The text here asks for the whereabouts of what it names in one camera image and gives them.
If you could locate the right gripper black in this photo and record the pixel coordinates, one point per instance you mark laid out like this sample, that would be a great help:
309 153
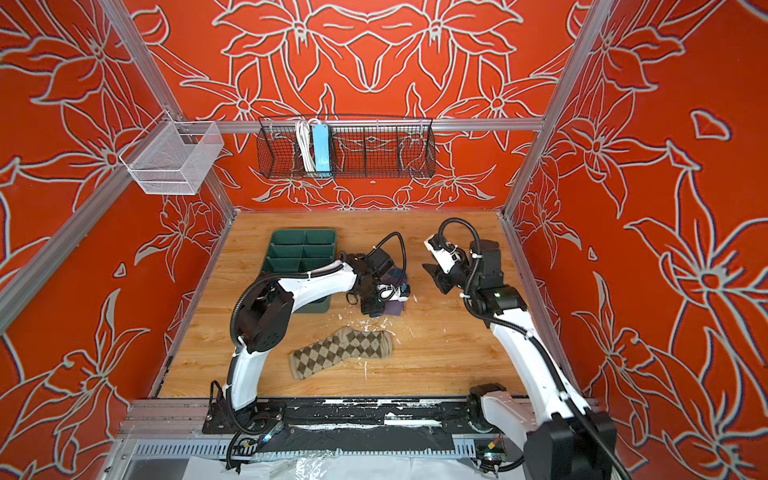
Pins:
439 275

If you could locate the black wire wall basket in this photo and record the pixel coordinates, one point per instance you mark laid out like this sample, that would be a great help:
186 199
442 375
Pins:
361 147

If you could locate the blue white box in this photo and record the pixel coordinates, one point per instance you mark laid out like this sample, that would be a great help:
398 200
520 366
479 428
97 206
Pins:
321 145

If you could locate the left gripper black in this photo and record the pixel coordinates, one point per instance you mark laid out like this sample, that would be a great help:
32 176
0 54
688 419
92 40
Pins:
368 308

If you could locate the clear plastic wall bin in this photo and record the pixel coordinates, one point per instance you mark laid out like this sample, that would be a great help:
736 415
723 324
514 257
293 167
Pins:
169 162

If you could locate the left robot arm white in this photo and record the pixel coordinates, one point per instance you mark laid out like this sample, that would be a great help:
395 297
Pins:
261 315

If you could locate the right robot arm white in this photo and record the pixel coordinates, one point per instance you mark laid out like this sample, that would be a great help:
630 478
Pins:
557 434

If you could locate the green compartment tray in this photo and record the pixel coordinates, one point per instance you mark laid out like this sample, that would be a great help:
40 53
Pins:
293 251

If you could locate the argyle brown green sock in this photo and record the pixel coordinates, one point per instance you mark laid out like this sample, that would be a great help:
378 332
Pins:
346 343

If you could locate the purple sock teal toe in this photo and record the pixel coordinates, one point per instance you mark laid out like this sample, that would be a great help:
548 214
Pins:
395 292

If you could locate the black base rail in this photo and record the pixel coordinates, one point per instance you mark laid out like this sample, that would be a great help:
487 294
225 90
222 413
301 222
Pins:
353 425

